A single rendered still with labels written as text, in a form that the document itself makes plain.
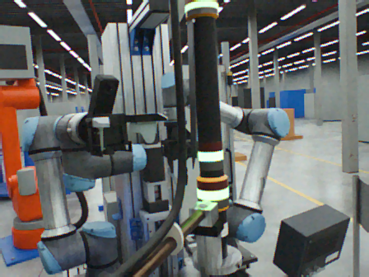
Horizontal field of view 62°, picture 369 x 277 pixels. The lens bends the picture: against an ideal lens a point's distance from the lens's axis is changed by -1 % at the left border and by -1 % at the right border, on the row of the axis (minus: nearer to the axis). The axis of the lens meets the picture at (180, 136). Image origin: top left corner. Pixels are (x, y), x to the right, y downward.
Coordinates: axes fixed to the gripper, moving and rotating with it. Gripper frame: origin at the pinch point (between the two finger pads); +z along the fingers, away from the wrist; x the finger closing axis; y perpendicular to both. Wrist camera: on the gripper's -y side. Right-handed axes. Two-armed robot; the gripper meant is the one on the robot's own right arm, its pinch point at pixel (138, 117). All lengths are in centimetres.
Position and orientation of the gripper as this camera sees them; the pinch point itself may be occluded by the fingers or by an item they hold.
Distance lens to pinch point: 55.3
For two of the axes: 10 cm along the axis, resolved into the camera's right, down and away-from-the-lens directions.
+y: 0.7, 9.9, 1.0
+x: -7.5, 1.2, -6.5
